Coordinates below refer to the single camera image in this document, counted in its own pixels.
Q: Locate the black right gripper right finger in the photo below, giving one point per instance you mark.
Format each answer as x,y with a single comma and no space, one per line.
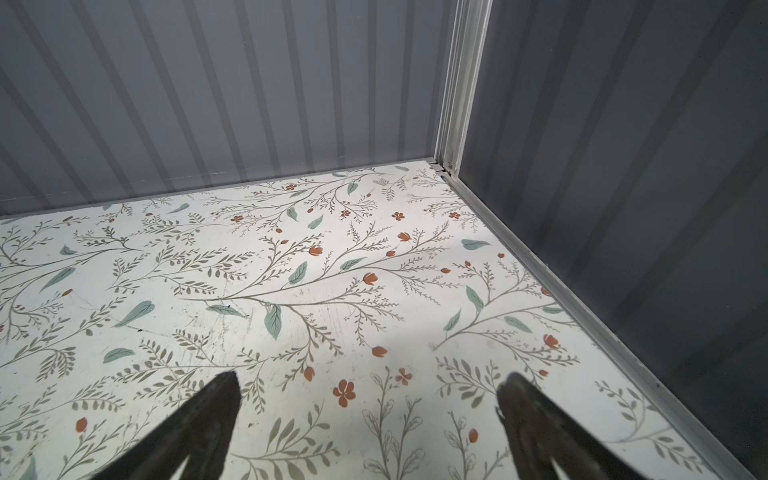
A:
547,443

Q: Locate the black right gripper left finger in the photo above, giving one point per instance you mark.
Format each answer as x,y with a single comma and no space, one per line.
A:
193,441

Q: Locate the aluminium corner post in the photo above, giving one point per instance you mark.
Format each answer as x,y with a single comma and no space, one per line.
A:
466,48

